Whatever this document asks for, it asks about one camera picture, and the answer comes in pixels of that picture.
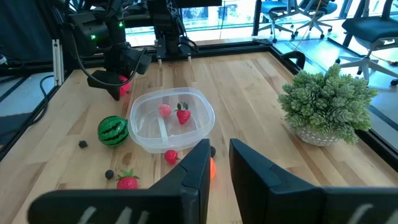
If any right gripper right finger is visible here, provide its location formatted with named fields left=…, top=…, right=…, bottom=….
left=229, top=138, right=398, bottom=224

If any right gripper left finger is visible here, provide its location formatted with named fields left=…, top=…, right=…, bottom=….
left=27, top=138, right=212, bottom=224

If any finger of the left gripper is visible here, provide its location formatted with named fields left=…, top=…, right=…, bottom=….
left=86, top=70, right=123, bottom=101

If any red toy bell pepper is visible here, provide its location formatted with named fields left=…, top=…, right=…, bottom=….
left=119, top=75, right=132, bottom=98

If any red toy cherry with stem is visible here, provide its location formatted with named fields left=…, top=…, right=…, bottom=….
left=164, top=149, right=182, bottom=166

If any red toy strawberry with leaves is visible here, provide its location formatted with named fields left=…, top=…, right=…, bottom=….
left=115, top=168, right=141, bottom=190
left=174, top=101, right=192, bottom=126

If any green striped toy watermelon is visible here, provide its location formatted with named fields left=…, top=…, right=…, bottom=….
left=97, top=115, right=129, bottom=148

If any clear plastic tupperware container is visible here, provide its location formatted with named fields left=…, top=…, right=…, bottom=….
left=127, top=86, right=216, bottom=154

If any white aluminium extrusion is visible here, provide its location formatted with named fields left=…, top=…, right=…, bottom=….
left=51, top=38, right=65, bottom=87

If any pink toy fruit piece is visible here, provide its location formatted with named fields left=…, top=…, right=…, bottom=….
left=158, top=103, right=172, bottom=118

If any black fabric panel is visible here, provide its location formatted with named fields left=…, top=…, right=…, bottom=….
left=0, top=0, right=55, bottom=62

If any green succulent in white pot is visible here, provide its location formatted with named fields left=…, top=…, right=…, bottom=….
left=277, top=63, right=379, bottom=147

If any black office desk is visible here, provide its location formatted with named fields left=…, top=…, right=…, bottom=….
left=251, top=0, right=262, bottom=37

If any blue office chair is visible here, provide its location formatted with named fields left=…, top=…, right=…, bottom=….
left=257, top=0, right=297, bottom=44
left=292, top=0, right=339, bottom=40

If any office chair with white base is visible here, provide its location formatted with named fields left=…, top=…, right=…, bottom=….
left=335, top=0, right=398, bottom=87

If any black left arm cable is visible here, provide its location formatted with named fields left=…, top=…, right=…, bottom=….
left=70, top=30, right=149, bottom=88

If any black floor cable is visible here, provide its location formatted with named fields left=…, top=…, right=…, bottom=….
left=29, top=73, right=56, bottom=127

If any black frame handle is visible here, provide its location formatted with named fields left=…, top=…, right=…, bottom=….
left=281, top=50, right=307, bottom=70

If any yellow cable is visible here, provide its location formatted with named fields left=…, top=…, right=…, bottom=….
left=291, top=0, right=323, bottom=51

